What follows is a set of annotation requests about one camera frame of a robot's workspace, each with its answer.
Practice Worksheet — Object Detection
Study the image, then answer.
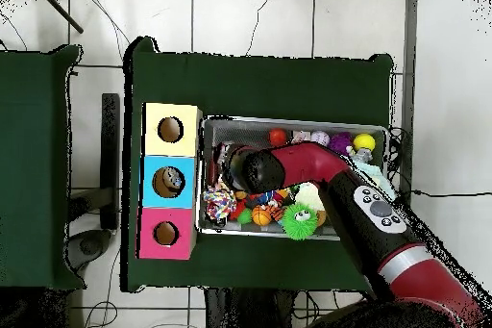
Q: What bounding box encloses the red maraca rattle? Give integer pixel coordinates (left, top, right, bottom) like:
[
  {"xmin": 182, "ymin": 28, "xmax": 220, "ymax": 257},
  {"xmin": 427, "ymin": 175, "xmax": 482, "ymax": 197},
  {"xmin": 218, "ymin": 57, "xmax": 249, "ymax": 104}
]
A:
[{"xmin": 267, "ymin": 127, "xmax": 289, "ymax": 148}]

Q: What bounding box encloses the tiger striped toy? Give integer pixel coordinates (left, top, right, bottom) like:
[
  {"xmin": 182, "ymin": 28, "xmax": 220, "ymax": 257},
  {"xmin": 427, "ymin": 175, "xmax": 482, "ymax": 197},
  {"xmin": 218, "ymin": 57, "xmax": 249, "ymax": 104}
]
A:
[{"xmin": 267, "ymin": 200, "xmax": 287, "ymax": 223}]

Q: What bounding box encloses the cream knitted cloth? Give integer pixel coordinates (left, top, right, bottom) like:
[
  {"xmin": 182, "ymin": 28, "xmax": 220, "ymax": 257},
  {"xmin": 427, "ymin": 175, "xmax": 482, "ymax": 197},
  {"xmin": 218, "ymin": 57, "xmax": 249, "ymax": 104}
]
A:
[{"xmin": 295, "ymin": 181, "xmax": 328, "ymax": 214}]

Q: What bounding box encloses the green spiky ball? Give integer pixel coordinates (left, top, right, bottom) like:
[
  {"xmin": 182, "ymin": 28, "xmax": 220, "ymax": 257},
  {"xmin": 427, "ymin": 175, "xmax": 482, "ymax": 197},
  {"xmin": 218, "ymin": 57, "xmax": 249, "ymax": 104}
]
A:
[{"xmin": 281, "ymin": 203, "xmax": 320, "ymax": 242}]

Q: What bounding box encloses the mint knitted cloth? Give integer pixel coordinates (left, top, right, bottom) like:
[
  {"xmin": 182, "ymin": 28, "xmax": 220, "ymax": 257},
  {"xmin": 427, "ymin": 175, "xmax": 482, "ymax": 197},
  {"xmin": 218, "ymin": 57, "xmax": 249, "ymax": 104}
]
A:
[{"xmin": 367, "ymin": 160, "xmax": 397, "ymax": 198}]

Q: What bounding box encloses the clear shallow mesh bin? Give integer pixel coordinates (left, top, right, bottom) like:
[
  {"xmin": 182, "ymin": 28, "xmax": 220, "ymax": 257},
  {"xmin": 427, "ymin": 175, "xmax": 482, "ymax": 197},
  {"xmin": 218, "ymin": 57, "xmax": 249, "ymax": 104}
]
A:
[{"xmin": 195, "ymin": 115, "xmax": 390, "ymax": 241}]

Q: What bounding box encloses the wooden box with three holes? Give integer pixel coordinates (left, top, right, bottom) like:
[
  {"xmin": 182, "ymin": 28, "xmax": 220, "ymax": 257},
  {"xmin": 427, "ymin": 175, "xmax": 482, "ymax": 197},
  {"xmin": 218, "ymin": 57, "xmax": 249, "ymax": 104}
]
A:
[{"xmin": 137, "ymin": 102, "xmax": 204, "ymax": 261}]

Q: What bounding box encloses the dark red sausage toy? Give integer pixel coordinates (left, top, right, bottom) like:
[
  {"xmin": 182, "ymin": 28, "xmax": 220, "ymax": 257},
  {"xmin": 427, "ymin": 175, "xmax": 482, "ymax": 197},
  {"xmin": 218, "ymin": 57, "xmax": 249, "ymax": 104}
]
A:
[{"xmin": 206, "ymin": 160, "xmax": 221, "ymax": 188}]

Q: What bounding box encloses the small orange basketball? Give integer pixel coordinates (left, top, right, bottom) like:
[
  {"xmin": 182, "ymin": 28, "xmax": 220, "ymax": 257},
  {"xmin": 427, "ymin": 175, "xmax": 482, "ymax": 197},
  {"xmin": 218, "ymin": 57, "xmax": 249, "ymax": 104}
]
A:
[{"xmin": 251, "ymin": 206, "xmax": 274, "ymax": 228}]

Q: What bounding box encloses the floral patterned fabric knot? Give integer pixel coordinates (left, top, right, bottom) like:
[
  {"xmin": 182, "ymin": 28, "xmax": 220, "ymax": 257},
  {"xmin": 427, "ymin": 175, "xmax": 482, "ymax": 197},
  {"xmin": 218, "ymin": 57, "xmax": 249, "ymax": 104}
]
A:
[{"xmin": 289, "ymin": 130, "xmax": 312, "ymax": 146}]

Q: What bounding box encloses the dark green tablecloth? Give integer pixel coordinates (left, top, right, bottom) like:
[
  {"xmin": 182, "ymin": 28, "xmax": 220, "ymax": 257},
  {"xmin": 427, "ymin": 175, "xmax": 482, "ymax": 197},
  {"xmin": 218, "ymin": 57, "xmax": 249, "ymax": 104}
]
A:
[{"xmin": 122, "ymin": 35, "xmax": 395, "ymax": 302}]

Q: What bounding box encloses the white baseball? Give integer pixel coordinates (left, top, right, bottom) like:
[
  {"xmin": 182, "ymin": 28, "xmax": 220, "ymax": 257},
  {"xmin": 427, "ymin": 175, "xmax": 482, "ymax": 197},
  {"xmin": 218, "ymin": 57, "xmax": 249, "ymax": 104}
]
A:
[{"xmin": 309, "ymin": 130, "xmax": 332, "ymax": 149}]

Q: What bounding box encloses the purple monster toy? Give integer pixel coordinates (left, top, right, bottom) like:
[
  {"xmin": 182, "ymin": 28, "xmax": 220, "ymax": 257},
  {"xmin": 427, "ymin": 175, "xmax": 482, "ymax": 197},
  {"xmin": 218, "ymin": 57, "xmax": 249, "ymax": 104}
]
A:
[{"xmin": 328, "ymin": 132, "xmax": 355, "ymax": 156}]

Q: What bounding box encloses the yellow ball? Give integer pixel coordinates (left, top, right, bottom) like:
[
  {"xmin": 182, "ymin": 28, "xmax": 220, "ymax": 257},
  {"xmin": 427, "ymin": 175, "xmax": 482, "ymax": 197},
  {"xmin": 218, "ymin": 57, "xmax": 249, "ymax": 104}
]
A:
[{"xmin": 353, "ymin": 134, "xmax": 378, "ymax": 154}]

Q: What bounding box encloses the black panel stand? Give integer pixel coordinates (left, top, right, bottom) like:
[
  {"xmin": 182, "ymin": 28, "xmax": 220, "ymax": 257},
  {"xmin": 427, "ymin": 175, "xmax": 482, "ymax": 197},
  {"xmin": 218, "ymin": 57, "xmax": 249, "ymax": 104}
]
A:
[{"xmin": 99, "ymin": 92, "xmax": 123, "ymax": 231}]

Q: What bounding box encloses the grey round stand base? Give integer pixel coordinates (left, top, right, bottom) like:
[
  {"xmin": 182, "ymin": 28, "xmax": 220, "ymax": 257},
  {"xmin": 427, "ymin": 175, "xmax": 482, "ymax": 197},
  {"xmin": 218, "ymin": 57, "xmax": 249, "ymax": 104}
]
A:
[{"xmin": 67, "ymin": 227, "xmax": 113, "ymax": 269}]

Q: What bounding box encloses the dark green side cloth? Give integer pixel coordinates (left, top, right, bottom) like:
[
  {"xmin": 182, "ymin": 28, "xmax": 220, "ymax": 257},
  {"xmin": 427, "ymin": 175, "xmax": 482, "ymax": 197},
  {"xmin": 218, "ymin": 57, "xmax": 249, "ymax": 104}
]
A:
[{"xmin": 0, "ymin": 42, "xmax": 85, "ymax": 292}]

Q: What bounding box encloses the black rod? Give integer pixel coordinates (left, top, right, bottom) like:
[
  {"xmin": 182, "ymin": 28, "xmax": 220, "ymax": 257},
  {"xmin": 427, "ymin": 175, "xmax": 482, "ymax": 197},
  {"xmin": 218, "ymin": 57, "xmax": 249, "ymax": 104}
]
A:
[{"xmin": 34, "ymin": 0, "xmax": 86, "ymax": 36}]

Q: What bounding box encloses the multicoloured rope toy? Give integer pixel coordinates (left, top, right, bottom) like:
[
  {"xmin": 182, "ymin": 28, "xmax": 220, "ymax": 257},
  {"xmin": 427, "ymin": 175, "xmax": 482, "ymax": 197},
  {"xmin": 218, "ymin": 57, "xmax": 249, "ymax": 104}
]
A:
[{"xmin": 203, "ymin": 185, "xmax": 238, "ymax": 223}]

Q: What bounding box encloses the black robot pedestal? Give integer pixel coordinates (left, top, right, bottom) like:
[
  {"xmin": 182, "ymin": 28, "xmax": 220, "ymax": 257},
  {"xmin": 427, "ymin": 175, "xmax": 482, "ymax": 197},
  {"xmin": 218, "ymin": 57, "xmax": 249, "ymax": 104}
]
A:
[{"xmin": 204, "ymin": 289, "xmax": 308, "ymax": 328}]

